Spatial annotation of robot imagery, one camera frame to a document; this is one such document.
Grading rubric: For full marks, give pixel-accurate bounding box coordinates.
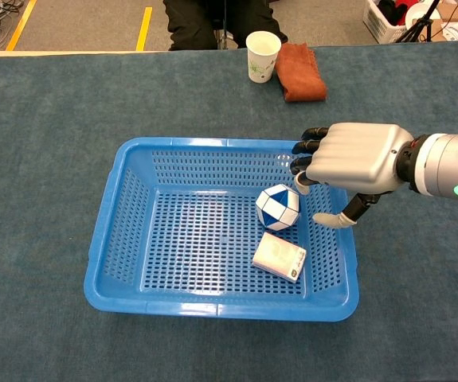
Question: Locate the teal felt table cover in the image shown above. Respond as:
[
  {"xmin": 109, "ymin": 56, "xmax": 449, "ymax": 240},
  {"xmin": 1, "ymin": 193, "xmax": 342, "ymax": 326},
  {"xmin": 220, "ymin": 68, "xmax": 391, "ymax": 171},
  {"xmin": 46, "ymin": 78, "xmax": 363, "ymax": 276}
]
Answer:
[{"xmin": 0, "ymin": 41, "xmax": 458, "ymax": 382}]

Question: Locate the brown folded cloth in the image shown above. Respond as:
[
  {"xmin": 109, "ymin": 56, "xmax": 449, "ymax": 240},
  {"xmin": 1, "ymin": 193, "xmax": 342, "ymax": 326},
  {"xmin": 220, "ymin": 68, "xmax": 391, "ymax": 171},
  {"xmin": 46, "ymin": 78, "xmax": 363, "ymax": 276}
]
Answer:
[{"xmin": 274, "ymin": 42, "xmax": 328, "ymax": 103}]

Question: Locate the white paper cup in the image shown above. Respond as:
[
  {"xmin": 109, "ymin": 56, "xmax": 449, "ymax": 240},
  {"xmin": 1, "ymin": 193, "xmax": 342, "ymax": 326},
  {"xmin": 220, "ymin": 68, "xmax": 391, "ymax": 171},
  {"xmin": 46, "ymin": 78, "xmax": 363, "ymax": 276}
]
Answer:
[{"xmin": 245, "ymin": 30, "xmax": 283, "ymax": 84}]

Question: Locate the black tripod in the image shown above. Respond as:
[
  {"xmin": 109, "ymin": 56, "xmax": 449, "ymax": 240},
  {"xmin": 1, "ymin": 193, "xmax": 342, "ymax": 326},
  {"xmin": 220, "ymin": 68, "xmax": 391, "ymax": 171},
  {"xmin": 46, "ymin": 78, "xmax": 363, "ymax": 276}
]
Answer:
[{"xmin": 395, "ymin": 0, "xmax": 443, "ymax": 44}]

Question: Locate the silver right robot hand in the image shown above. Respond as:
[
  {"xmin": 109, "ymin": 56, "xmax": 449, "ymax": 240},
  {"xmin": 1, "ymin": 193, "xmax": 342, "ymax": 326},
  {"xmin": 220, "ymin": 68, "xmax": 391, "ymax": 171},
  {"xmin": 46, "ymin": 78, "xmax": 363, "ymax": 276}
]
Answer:
[{"xmin": 291, "ymin": 122, "xmax": 415, "ymax": 230}]

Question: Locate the small pink white box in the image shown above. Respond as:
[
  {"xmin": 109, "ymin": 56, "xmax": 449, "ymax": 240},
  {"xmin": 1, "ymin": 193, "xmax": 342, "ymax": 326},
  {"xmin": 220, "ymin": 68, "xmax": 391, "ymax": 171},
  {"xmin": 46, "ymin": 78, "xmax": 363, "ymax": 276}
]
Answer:
[{"xmin": 251, "ymin": 232, "xmax": 307, "ymax": 283}]

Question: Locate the white and blue puzzle ball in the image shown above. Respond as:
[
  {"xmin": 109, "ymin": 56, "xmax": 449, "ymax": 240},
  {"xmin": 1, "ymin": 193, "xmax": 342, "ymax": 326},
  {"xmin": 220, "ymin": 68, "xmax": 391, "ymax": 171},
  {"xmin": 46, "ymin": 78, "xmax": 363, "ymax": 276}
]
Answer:
[{"xmin": 255, "ymin": 183, "xmax": 301, "ymax": 232}]

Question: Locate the white plastic laundry basket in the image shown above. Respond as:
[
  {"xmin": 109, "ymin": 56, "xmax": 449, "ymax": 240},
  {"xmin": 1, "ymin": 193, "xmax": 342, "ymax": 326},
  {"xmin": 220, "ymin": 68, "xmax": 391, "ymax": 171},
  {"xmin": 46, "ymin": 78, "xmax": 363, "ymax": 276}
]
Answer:
[{"xmin": 362, "ymin": 0, "xmax": 413, "ymax": 45}]

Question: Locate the blue perforated plastic basket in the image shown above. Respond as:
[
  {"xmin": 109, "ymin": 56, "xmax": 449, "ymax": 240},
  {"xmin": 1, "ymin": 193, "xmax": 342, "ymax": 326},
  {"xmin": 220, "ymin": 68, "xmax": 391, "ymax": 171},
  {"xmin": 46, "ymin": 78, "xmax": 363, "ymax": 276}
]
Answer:
[{"xmin": 83, "ymin": 137, "xmax": 360, "ymax": 322}]

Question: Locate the cardboard box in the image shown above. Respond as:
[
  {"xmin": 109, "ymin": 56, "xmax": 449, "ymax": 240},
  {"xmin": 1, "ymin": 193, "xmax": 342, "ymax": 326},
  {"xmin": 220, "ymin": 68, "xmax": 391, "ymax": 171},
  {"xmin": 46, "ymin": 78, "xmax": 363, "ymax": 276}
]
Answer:
[{"xmin": 427, "ymin": 2, "xmax": 458, "ymax": 42}]

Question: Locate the person in black clothes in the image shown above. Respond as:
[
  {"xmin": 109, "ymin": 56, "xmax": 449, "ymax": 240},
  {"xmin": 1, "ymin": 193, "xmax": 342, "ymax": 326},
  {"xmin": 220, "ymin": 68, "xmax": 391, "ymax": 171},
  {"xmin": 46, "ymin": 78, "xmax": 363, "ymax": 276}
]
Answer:
[{"xmin": 162, "ymin": 0, "xmax": 288, "ymax": 52}]

